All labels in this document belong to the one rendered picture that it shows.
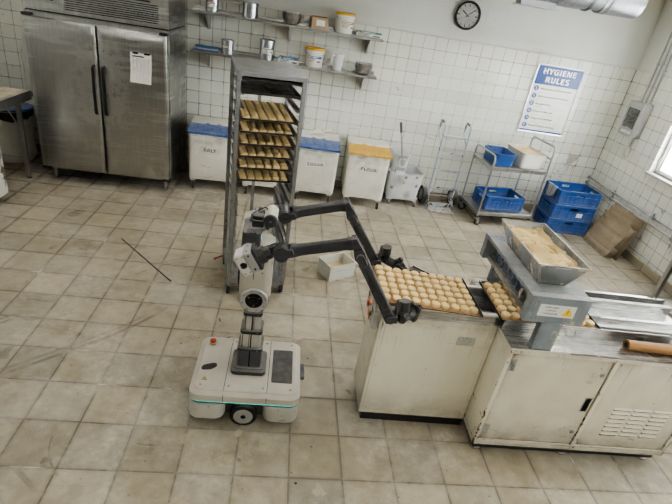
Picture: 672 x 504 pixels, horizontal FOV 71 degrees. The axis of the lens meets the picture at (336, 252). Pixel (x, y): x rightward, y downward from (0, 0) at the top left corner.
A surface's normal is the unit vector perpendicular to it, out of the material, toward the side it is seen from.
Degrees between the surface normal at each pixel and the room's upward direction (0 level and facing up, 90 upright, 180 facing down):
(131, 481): 0
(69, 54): 90
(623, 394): 90
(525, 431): 90
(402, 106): 90
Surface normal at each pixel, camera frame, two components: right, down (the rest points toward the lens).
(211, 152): 0.10, 0.51
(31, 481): 0.15, -0.87
